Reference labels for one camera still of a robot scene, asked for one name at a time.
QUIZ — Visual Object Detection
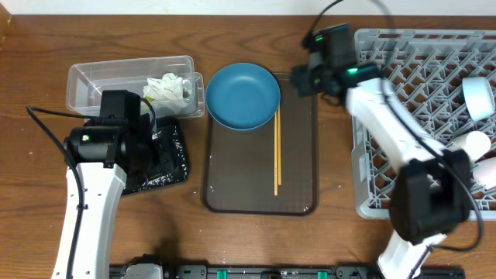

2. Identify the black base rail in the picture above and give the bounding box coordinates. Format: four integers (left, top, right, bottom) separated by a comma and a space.
108, 253, 466, 279

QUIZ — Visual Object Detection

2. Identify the black tray bin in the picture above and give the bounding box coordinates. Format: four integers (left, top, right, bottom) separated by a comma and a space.
115, 115, 190, 197

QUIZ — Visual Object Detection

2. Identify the wooden chopstick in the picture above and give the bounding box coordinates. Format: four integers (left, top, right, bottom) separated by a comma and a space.
274, 110, 279, 196
276, 107, 282, 186

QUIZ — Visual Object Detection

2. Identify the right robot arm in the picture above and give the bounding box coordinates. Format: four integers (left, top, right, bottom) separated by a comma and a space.
291, 53, 473, 278

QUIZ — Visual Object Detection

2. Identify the brown serving tray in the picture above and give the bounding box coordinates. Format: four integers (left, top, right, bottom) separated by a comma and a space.
201, 73, 319, 216

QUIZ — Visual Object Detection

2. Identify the grey dishwasher rack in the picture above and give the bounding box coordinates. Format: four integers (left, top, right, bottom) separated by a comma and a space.
351, 29, 495, 221

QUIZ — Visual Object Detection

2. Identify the white tissue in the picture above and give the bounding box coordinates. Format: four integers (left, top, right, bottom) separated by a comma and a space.
143, 73, 193, 114

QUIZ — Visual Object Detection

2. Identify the dark blue plate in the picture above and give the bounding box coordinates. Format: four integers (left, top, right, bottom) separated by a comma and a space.
205, 63, 281, 130

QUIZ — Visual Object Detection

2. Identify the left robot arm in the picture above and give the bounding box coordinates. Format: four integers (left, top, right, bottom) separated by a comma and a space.
53, 90, 155, 278

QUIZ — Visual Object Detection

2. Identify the light blue small bowl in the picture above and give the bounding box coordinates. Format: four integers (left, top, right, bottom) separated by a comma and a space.
462, 77, 495, 121

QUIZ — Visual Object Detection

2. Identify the white cup pink inside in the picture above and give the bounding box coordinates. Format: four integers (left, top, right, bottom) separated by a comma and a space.
473, 157, 496, 190

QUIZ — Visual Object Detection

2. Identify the clear plastic bin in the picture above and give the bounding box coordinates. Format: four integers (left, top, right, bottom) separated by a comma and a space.
66, 55, 205, 119

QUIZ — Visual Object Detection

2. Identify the right wooden chopstick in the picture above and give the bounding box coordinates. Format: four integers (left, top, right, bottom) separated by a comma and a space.
276, 107, 282, 186

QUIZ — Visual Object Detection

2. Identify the left wooden chopstick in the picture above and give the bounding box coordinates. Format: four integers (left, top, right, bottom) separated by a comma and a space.
274, 110, 279, 196

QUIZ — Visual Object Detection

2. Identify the pile of rice grains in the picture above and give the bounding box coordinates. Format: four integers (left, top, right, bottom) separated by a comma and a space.
127, 119, 189, 193

